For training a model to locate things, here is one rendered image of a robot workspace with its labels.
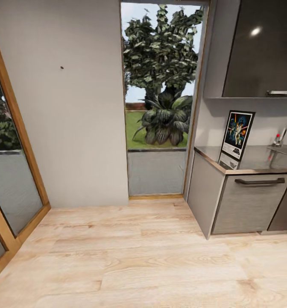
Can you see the cabinet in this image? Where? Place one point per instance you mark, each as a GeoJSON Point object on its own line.
{"type": "Point", "coordinates": [248, 54]}

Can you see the poster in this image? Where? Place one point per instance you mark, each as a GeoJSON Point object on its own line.
{"type": "Point", "coordinates": [237, 132]}

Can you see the dishwasher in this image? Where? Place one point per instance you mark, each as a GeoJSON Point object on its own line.
{"type": "Point", "coordinates": [248, 201]}

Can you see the fixed window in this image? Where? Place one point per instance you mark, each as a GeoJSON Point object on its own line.
{"type": "Point", "coordinates": [162, 50]}

